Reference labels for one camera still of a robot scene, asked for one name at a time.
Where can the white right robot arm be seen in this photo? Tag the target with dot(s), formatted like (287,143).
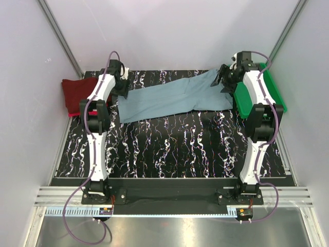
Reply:
(261,127)

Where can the dark red folded t shirt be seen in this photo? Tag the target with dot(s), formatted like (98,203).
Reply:
(76,90)

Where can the light blue t shirt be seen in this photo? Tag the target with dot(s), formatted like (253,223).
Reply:
(175,97)

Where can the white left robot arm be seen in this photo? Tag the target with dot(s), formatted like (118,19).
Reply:
(96,122)

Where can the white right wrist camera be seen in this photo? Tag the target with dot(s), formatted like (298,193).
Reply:
(234,61)

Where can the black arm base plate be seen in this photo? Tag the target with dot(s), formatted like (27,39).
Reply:
(220,196)

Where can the green plastic bin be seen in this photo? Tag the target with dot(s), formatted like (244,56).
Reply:
(249,92)

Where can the aluminium front rail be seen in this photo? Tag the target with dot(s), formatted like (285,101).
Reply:
(286,196)

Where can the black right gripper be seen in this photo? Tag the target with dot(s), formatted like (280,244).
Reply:
(223,70)

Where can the bright red folded t shirt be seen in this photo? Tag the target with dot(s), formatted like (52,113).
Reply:
(78,114)

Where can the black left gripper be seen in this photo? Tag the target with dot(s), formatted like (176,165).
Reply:
(124,91)

